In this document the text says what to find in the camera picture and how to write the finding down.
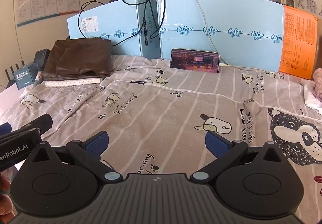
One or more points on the smartphone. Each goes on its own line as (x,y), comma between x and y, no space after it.
(195,60)

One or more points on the dark blue small box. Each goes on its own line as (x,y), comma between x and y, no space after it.
(24,77)

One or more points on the white quilted garment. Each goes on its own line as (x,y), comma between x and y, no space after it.
(75,82)

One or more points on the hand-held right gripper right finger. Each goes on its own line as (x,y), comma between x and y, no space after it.
(216,144)

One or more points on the black router with antennas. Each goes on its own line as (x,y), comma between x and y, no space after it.
(10,79)

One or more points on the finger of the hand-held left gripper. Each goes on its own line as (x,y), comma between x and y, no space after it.
(41,122)
(4,129)

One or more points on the large light blue carton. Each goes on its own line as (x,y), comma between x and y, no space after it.
(226,12)

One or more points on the grey tube red label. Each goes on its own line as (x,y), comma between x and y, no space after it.
(37,79)

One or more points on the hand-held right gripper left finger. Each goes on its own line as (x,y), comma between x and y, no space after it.
(96,144)

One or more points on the small light blue carton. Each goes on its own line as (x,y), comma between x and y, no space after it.
(113,20)

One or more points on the brown leather garment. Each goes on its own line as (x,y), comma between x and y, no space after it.
(80,59)

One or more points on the white cloth garment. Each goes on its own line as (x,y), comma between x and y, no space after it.
(312,100)

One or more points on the person's left hand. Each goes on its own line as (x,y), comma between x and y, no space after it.
(5,196)

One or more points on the grey wall lettering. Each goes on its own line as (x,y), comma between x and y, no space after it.
(308,4)

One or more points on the printed striped bed cover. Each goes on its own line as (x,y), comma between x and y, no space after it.
(163,116)

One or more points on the pink knitted sweater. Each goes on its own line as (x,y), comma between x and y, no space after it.
(318,84)

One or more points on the orange carton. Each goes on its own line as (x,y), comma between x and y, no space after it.
(299,43)

